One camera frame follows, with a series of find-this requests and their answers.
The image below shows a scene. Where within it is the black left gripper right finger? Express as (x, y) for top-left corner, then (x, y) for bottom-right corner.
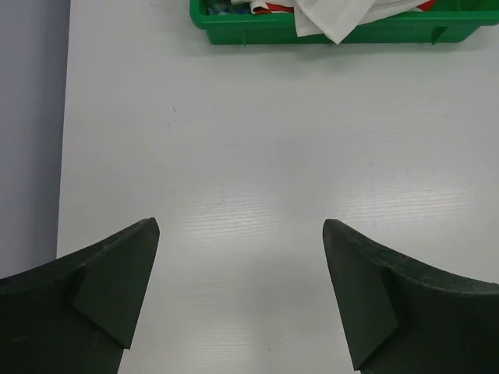
(323, 219), (498, 373)

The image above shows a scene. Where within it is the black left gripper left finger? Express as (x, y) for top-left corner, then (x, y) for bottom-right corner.
(1, 217), (159, 374)

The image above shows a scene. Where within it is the white pleated skirt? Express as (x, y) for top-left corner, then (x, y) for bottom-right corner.
(293, 0), (422, 44)

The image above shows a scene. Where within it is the green plastic bin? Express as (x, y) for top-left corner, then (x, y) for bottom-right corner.
(189, 1), (498, 45)

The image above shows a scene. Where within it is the blue patterned skirt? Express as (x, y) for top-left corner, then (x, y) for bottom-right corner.
(206, 0), (252, 16)

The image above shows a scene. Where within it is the red floral white skirt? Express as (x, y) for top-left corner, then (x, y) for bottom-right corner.
(239, 1), (436, 14)

